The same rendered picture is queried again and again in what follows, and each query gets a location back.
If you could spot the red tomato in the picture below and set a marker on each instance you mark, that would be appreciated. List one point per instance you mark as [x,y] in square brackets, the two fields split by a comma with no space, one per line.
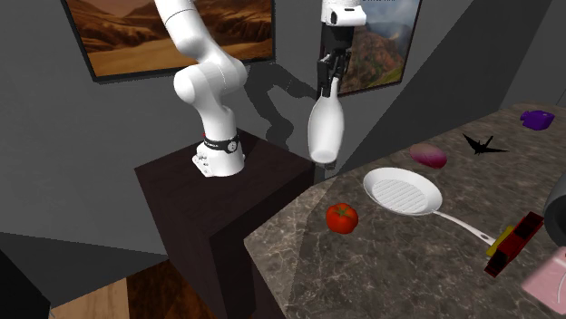
[342,218]

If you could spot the desert landscape wall picture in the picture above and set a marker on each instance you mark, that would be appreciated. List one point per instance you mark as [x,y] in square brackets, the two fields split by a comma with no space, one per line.
[132,39]

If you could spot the dark robot stand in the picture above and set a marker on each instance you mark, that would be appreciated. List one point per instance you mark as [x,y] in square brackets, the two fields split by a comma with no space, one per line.
[194,212]

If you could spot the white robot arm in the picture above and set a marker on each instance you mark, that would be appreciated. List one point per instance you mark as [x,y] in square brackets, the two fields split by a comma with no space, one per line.
[210,75]

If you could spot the pink red onion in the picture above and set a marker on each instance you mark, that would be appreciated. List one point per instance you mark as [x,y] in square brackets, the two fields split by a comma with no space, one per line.
[428,155]

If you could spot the mountain landscape wall picture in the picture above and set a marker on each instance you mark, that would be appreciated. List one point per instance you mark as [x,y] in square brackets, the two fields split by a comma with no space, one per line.
[380,53]

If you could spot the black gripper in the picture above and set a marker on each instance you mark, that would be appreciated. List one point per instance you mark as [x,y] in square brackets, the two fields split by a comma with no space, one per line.
[335,39]

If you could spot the grey cylinder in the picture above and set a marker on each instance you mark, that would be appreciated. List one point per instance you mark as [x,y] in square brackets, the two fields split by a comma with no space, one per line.
[557,212]

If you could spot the white grill pan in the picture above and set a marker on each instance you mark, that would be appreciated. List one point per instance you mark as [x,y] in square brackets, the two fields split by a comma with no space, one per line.
[400,192]

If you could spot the purple blocky object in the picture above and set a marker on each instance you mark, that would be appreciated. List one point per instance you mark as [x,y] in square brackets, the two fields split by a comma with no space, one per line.
[536,120]

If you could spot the white bottle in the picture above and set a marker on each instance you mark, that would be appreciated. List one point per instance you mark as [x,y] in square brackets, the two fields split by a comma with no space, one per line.
[326,128]

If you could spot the red and yellow box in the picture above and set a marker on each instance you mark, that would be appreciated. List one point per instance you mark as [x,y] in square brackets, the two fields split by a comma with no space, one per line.
[513,245]

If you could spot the black bird figure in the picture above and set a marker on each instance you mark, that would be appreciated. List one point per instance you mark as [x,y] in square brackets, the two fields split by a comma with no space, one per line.
[480,145]

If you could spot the pink box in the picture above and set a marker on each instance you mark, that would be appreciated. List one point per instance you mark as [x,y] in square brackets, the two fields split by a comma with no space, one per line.
[548,282]

